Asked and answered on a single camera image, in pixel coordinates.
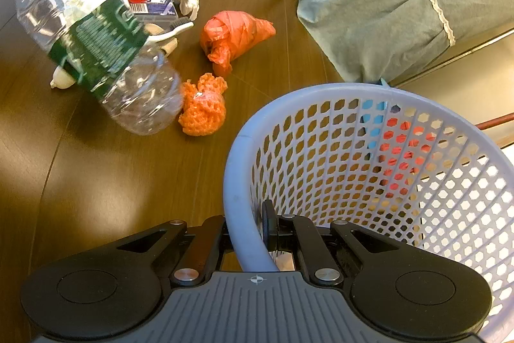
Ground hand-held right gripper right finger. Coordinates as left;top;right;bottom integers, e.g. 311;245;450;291
263;200;406;285

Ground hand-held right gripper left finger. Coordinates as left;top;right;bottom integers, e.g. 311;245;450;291
116;216;234;285

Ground lavender plastic mesh basket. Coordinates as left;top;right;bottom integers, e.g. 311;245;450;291
223;83;514;343

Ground white plastic piece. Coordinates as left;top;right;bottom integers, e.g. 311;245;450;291
50;65;78;90

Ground clear plastic bottle green label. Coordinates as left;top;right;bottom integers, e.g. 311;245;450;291
14;0;185;137

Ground white toothbrush dark bristles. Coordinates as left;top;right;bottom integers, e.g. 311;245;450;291
145;15;194;44

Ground orange plastic bag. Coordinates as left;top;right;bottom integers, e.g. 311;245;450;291
199;10;277;78

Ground small blue white box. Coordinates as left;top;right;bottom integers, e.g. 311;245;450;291
130;0;181;19

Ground blue dustpan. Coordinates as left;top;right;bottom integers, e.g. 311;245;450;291
359;98;396;151

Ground teal lace-trimmed furniture cover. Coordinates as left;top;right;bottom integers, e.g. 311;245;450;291
297;0;514;83

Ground red broom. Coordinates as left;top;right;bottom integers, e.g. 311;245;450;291
377;114;514;191

